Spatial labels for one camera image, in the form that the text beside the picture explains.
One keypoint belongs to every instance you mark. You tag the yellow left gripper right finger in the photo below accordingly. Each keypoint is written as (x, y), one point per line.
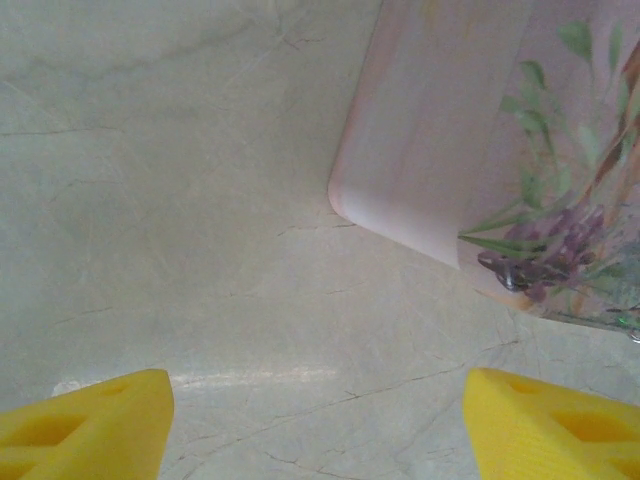
(540, 440)

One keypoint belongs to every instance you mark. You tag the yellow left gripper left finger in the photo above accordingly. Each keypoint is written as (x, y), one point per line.
(100, 435)

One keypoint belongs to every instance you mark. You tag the pink floral mat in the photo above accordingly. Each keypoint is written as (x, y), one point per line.
(425, 125)

